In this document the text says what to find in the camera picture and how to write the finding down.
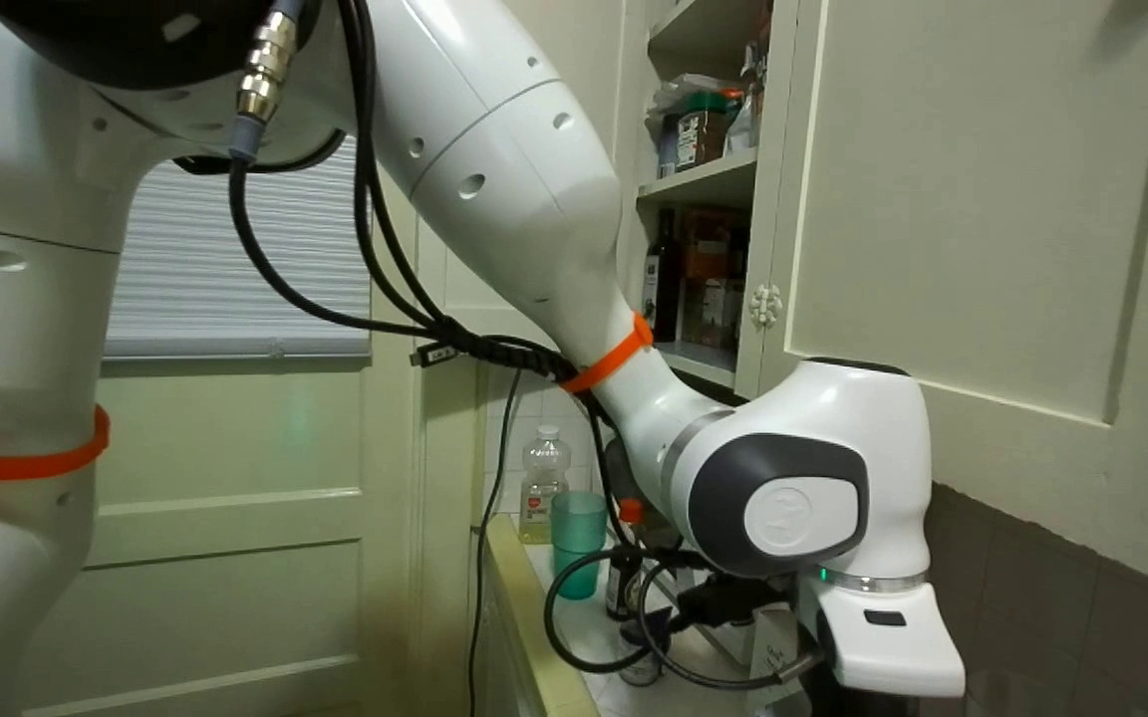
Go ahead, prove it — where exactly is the white window blind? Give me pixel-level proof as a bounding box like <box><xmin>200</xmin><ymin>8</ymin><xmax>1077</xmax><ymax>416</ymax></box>
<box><xmin>105</xmin><ymin>142</ymin><xmax>373</xmax><ymax>364</ymax></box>

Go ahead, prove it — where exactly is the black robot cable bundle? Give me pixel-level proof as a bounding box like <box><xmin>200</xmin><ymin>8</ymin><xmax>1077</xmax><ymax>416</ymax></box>
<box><xmin>173</xmin><ymin>0</ymin><xmax>816</xmax><ymax>693</ymax></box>

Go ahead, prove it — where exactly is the teal plastic cup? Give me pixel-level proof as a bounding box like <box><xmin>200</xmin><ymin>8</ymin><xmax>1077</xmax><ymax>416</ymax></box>
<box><xmin>551</xmin><ymin>489</ymin><xmax>605</xmax><ymax>603</ymax></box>

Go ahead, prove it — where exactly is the open wall cabinet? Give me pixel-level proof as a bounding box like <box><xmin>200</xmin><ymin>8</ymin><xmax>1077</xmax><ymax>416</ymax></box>
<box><xmin>626</xmin><ymin>0</ymin><xmax>772</xmax><ymax>394</ymax></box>

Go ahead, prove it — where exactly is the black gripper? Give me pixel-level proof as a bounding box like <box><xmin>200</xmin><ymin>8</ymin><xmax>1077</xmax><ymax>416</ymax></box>
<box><xmin>678</xmin><ymin>575</ymin><xmax>869</xmax><ymax>717</ymax></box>

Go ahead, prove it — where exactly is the white cabinet door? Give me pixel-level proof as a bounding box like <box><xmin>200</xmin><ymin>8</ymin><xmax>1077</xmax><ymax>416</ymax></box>
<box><xmin>739</xmin><ymin>0</ymin><xmax>1148</xmax><ymax>575</ymax></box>

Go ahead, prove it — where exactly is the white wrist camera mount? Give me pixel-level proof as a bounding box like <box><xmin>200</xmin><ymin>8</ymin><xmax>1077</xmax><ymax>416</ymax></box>
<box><xmin>816</xmin><ymin>580</ymin><xmax>964</xmax><ymax>699</ymax></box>

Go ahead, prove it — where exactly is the clear plastic bottle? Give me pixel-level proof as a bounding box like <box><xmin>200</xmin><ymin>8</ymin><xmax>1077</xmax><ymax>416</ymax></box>
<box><xmin>519</xmin><ymin>428</ymin><xmax>569</xmax><ymax>544</ymax></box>

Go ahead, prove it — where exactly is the black power cable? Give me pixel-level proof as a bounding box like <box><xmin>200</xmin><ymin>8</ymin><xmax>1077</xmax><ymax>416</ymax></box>
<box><xmin>464</xmin><ymin>369</ymin><xmax>528</xmax><ymax>717</ymax></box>

